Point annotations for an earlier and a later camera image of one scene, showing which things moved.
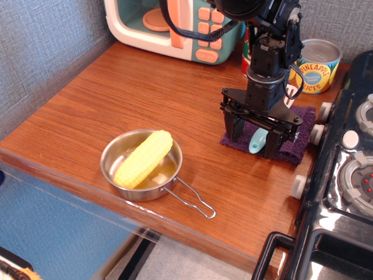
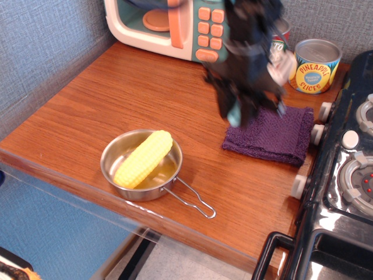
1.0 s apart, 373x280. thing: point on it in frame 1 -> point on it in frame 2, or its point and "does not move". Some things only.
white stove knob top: [324, 111] does not move
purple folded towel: [292, 151] does not move
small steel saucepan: [162, 178] does not move
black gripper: [261, 104] -> [246, 72]
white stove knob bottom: [298, 186] does not move
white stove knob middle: [316, 134] does not move
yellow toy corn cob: [143, 159] does not move
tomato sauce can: [246, 57] -> [281, 34]
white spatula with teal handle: [260, 137] -> [282, 65]
